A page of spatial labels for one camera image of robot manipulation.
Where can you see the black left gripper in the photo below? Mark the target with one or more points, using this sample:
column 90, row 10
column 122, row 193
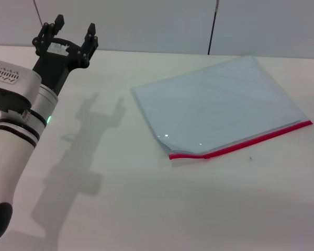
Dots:
column 55, row 65

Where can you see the clear document bag red zipper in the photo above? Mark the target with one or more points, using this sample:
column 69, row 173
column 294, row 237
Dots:
column 214, row 104

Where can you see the red zipper slider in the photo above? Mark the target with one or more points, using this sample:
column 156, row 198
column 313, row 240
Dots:
column 205, row 157

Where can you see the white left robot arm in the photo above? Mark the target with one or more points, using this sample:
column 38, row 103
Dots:
column 10, row 157

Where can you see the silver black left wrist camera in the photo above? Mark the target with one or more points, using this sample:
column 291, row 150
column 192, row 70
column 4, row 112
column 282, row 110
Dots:
column 13, row 78

